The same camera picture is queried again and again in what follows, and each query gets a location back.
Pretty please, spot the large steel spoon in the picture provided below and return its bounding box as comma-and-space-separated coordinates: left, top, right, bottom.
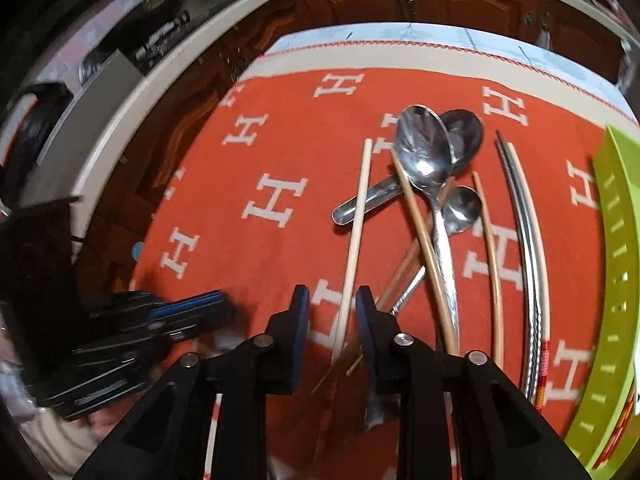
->
394, 105, 460, 354

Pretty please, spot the black wok lid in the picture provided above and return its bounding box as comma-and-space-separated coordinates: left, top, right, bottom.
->
78, 0, 190, 84

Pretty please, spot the tan wooden chopstick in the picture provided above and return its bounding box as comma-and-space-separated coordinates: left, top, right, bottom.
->
472, 171, 504, 368

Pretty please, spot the left hand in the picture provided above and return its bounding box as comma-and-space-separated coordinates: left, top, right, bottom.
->
88, 406, 126, 440

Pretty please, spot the black kettle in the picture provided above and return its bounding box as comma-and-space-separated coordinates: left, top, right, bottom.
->
1, 81, 74, 209

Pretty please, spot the white chopstick beside steel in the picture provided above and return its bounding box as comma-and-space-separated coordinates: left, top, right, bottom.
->
506, 142, 551, 412

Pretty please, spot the dark steel spoon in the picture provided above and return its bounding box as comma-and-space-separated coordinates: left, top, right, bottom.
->
331, 108, 485, 227

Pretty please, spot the green plastic tray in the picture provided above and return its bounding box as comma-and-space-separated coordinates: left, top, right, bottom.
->
565, 126, 639, 479

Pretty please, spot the orange H-pattern cloth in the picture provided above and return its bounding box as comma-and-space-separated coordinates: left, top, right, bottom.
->
128, 39, 640, 480

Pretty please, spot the brown wooden chopstick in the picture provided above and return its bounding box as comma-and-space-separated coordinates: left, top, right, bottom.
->
390, 151, 459, 356

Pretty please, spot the light wooden chopstick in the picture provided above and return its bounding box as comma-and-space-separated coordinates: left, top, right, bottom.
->
331, 138, 373, 364

